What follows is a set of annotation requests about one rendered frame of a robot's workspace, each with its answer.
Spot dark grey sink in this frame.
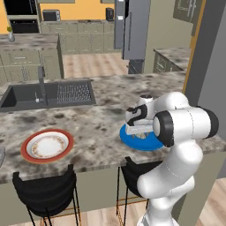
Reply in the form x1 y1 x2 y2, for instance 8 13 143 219
0 79 97 113

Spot grey fridge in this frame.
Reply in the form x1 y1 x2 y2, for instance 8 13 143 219
113 0 152 75

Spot olive island cupboards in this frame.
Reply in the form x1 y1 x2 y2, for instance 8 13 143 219
0 34 64 86

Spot blue plate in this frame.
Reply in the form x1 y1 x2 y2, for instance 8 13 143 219
119 123 165 152

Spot dark grey tap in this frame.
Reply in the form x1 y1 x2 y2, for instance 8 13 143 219
34 65 49 107

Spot black stool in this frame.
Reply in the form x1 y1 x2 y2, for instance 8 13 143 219
11 163 82 226
116 155 164 226

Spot olive wall cupboard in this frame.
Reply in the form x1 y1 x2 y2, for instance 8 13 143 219
172 0 204 25

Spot black coffee machine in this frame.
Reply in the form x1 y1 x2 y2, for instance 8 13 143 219
105 7 116 22

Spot red-rimmed white plate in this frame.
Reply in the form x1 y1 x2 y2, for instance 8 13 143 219
20 128 75 165

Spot grey vase with plant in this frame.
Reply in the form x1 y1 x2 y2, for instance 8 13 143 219
5 26 16 43

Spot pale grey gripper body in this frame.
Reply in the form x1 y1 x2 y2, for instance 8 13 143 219
125 123 154 137

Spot olive cupboard run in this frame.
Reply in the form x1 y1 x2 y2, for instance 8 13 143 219
39 19 116 55

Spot black wall oven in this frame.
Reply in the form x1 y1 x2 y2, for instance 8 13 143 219
3 0 41 34

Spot grey microwave oven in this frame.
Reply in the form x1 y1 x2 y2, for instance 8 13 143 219
41 9 62 22

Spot olive cupboards with drawers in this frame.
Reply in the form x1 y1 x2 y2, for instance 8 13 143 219
152 48 191 75

